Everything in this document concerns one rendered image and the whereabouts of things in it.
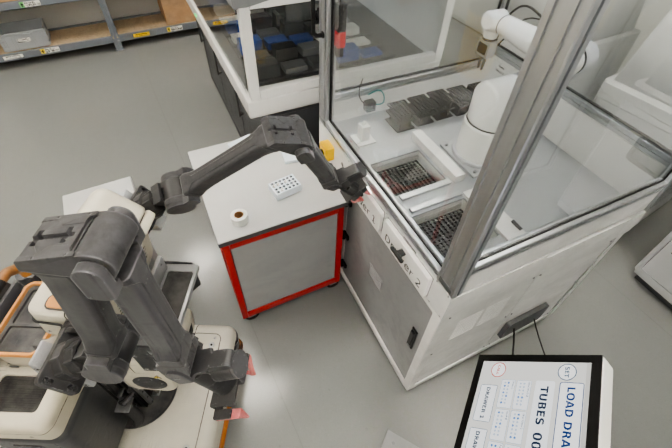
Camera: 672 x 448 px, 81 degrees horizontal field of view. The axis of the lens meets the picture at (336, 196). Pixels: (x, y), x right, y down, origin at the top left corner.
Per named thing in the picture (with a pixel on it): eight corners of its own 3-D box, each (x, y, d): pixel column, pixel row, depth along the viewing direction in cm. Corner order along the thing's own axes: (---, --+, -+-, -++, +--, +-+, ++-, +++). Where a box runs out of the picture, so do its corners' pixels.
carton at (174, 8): (167, 25, 435) (159, -1, 415) (161, 15, 454) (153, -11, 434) (203, 19, 450) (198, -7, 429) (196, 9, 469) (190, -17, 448)
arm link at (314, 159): (279, 119, 99) (290, 157, 96) (300, 111, 98) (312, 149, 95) (318, 169, 140) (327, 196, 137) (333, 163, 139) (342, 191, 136)
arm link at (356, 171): (318, 167, 136) (325, 189, 134) (345, 152, 131) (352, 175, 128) (336, 171, 146) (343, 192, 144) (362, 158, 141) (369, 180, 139)
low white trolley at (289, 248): (244, 329, 211) (218, 244, 156) (216, 244, 249) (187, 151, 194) (341, 290, 229) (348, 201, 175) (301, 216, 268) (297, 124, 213)
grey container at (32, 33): (5, 53, 382) (-6, 36, 369) (5, 40, 400) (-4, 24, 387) (51, 45, 396) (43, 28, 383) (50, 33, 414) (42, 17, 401)
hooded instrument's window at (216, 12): (249, 100, 201) (235, 8, 169) (183, -16, 311) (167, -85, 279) (433, 59, 238) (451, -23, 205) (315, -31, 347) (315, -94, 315)
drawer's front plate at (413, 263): (422, 298, 136) (428, 280, 128) (380, 237, 154) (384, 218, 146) (426, 296, 137) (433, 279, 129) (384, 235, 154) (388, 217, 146)
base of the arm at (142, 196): (137, 186, 115) (120, 217, 106) (154, 174, 111) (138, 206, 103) (161, 202, 120) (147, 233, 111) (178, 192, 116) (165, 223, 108)
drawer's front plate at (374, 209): (377, 232, 155) (380, 214, 147) (345, 185, 173) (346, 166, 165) (381, 231, 156) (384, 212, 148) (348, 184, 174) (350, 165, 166)
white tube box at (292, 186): (277, 201, 173) (276, 195, 171) (268, 189, 178) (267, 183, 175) (301, 190, 178) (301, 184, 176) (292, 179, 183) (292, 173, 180)
